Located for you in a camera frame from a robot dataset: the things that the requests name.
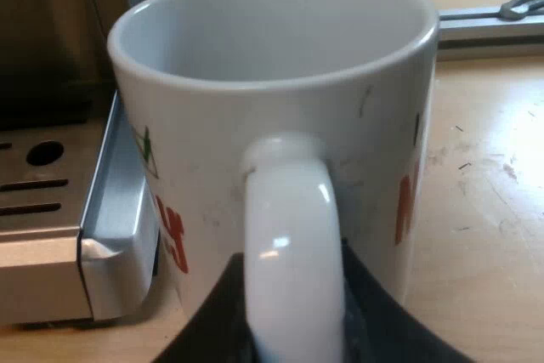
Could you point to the white mug with red print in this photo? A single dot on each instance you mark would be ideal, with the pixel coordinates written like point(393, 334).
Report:
point(272, 103)

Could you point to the aluminium rail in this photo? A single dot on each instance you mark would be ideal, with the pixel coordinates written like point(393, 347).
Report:
point(489, 23)

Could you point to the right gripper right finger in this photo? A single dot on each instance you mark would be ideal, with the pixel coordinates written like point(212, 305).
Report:
point(378, 316)

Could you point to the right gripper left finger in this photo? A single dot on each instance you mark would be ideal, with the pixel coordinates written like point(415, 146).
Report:
point(212, 320)

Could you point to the steel espresso machine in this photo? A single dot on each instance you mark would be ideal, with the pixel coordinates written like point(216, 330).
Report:
point(55, 125)

